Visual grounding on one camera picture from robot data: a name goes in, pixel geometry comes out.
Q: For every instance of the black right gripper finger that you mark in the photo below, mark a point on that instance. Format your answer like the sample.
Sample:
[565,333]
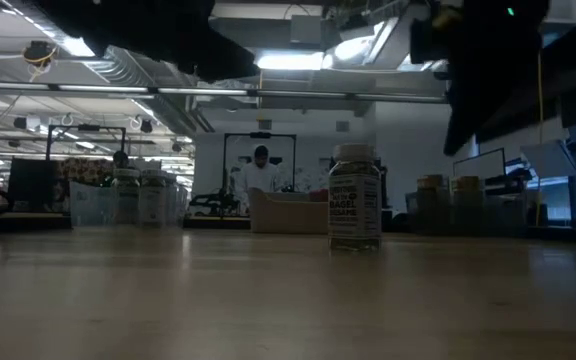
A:
[463,110]

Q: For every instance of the white lid spice jar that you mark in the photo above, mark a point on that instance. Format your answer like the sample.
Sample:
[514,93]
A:
[153,200]
[126,200]
[355,210]

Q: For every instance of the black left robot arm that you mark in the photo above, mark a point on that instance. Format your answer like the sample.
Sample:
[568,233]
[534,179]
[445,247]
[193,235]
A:
[118,20]

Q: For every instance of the black background robot arm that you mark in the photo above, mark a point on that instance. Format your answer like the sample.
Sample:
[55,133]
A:
[210,202]

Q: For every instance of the thin desk monitor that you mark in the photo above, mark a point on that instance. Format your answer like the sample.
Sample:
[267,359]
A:
[488,167]

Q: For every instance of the bright ceiling light panel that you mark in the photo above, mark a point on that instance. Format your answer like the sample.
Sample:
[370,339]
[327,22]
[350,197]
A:
[293,60]

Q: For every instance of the grey ceiling box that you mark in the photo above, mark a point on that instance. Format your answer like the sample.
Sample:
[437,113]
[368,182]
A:
[307,30]

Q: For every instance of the white angled board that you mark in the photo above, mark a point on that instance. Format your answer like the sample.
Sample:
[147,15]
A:
[548,160]

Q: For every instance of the smoky transparent plastic bin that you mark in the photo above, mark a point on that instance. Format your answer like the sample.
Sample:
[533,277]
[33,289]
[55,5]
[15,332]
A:
[505,215]

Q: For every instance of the person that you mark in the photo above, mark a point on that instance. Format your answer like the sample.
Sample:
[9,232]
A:
[258,175]
[120,160]

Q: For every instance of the light grey plastic bin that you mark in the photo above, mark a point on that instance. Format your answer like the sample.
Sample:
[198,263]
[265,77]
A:
[283,215]

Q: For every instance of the patterned board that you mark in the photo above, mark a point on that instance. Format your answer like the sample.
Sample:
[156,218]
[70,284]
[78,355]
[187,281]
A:
[83,172]

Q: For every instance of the clear plastic bin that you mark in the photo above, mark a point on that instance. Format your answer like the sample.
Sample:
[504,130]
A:
[90,205]

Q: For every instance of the black monitor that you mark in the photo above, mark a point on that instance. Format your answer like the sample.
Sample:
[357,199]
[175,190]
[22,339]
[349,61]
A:
[30,185]

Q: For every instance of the small wall sign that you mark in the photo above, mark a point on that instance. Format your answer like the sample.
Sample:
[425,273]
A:
[264,124]

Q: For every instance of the black workstation frame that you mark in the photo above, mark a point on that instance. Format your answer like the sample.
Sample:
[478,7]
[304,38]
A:
[259,135]

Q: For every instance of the silver ventilation duct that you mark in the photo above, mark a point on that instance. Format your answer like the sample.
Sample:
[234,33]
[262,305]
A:
[128,70]

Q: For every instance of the grey wall vent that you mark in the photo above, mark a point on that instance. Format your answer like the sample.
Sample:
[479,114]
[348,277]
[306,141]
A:
[342,126]

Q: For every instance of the black gantry frame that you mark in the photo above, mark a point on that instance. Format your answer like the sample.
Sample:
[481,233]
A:
[85,128]

